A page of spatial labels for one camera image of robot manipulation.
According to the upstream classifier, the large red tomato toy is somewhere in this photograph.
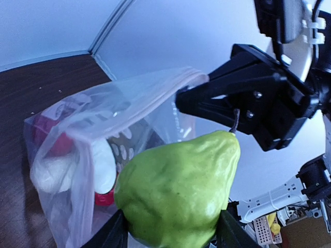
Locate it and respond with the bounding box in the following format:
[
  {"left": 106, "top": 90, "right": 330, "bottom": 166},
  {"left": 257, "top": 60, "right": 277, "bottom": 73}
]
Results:
[{"left": 32, "top": 114, "right": 76, "bottom": 157}]

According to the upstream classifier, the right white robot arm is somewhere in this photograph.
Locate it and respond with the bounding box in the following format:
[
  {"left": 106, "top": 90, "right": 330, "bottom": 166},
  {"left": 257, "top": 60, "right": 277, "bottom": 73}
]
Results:
[{"left": 175, "top": 1, "right": 330, "bottom": 224}]

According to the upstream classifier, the white perforated storage basket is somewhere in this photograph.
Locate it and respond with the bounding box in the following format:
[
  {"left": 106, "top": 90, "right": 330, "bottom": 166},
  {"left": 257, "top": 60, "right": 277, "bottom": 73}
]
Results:
[{"left": 253, "top": 214, "right": 282, "bottom": 246}]

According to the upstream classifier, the small red fruit toy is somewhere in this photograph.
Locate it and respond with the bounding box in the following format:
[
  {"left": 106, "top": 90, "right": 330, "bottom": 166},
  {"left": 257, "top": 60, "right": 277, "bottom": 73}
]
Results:
[{"left": 95, "top": 188, "right": 114, "bottom": 206}]

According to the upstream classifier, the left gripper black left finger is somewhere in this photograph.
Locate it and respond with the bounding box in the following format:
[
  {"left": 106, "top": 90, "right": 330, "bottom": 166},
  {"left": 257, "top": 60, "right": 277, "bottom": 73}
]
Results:
[{"left": 89, "top": 209, "right": 128, "bottom": 248}]

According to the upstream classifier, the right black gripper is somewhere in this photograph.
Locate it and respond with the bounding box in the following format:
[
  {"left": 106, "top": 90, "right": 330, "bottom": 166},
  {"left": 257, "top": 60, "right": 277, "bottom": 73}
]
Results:
[{"left": 176, "top": 44, "right": 313, "bottom": 151}]

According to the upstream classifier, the right aluminium frame post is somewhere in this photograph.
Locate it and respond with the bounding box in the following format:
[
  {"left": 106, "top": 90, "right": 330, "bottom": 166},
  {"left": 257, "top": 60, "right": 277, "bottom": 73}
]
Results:
[{"left": 88, "top": 0, "right": 135, "bottom": 81}]

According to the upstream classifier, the clear zip top bag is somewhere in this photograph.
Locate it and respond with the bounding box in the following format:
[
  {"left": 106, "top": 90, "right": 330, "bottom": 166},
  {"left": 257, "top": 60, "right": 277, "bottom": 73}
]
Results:
[{"left": 24, "top": 67, "right": 209, "bottom": 247}]

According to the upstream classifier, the white eggplant toy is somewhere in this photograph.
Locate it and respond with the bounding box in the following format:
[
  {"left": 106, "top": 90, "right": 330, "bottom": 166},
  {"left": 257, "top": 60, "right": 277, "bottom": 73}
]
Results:
[{"left": 92, "top": 139, "right": 117, "bottom": 194}]

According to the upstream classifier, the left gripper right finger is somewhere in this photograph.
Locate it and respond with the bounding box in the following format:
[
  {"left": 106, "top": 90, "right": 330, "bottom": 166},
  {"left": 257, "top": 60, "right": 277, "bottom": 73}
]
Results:
[{"left": 216, "top": 211, "right": 260, "bottom": 248}]

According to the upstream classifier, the light green pepper toy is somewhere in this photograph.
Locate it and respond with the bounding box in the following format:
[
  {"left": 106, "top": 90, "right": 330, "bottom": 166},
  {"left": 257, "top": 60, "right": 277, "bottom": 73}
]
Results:
[{"left": 113, "top": 108, "right": 241, "bottom": 248}]

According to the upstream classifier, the white cabbage toy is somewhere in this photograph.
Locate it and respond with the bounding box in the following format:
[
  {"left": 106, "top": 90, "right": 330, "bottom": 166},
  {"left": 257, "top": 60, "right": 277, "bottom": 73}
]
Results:
[{"left": 30, "top": 154, "right": 77, "bottom": 194}]

